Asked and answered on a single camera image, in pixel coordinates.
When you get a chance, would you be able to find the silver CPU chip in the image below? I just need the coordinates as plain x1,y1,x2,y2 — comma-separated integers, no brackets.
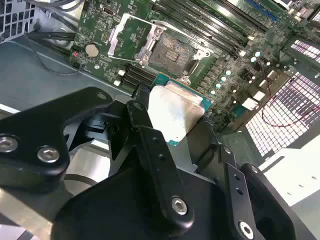
147,73,216,146

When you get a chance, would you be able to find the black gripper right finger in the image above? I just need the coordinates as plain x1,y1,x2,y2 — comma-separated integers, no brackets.
203,115,305,240

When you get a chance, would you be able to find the metal socket cover frame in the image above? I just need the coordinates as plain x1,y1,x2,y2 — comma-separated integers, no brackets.
107,11,157,63

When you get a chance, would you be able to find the metal locking lever wire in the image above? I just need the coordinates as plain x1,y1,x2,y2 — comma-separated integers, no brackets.
149,19,216,43

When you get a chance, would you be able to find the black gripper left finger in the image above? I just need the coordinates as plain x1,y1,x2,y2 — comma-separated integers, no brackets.
0,84,195,232

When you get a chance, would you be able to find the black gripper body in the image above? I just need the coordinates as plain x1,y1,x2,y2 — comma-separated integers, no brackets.
51,159,235,240

